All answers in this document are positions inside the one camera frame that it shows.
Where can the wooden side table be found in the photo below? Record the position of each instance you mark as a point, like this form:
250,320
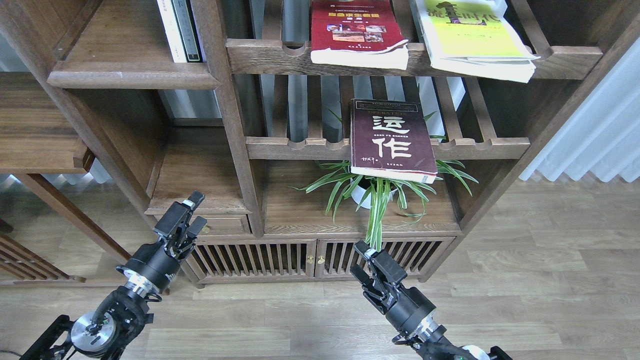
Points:
36,139

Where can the white upright book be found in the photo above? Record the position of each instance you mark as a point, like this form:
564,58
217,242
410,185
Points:
171,29

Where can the maroon book white characters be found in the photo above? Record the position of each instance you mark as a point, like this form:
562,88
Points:
390,139

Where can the red book on shelf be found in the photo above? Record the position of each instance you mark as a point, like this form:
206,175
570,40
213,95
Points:
357,34

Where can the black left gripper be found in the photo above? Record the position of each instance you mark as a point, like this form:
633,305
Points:
154,265

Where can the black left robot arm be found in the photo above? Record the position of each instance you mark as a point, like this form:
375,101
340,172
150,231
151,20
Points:
105,332

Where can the dark wooden bookshelf cabinet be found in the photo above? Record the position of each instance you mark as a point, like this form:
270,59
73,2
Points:
246,128

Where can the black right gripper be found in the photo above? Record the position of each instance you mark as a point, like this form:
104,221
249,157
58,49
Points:
409,312

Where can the dark green upright book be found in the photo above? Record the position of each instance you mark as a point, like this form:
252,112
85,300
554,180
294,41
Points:
188,32

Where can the white curtain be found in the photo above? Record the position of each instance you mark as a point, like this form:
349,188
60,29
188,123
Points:
602,137

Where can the green spider plant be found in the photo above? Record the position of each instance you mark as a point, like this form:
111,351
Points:
412,196

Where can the brass cabinet door knobs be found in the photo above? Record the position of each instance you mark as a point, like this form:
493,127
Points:
311,259

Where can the yellow-green book on shelf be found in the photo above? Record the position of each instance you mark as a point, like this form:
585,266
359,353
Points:
469,37

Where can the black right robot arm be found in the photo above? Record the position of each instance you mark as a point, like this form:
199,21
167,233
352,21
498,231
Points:
445,350

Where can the white plant pot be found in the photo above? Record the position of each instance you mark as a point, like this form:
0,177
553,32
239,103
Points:
365,192

